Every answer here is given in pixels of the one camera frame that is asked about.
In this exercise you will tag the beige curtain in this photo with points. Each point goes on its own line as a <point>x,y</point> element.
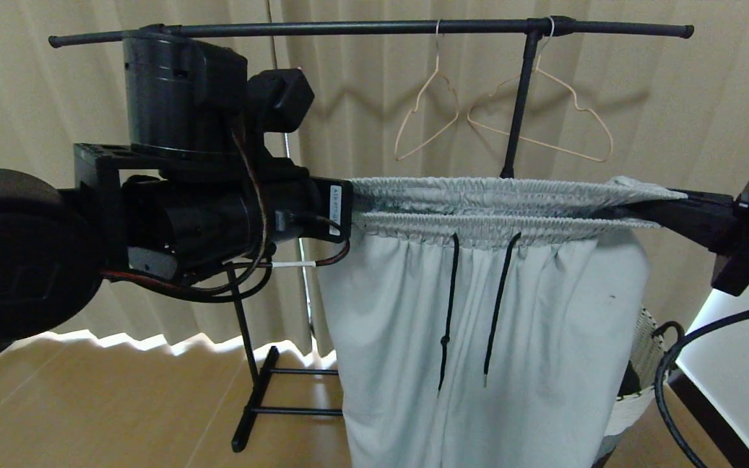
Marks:
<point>673,97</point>

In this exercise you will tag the pink clothes hanger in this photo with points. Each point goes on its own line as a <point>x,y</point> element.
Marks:
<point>438,65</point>
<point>569,151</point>

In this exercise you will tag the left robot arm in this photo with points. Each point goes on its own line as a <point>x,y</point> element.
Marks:
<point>23,260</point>

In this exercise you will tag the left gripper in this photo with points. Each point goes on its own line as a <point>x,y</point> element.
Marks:
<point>218,214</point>

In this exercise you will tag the pale grey shorts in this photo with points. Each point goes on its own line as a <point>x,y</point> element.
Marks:
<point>511,325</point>

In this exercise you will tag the black clothes rack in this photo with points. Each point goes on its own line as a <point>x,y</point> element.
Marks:
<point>381,28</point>

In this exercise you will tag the white laundry basket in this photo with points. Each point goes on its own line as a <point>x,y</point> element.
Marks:
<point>647,351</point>

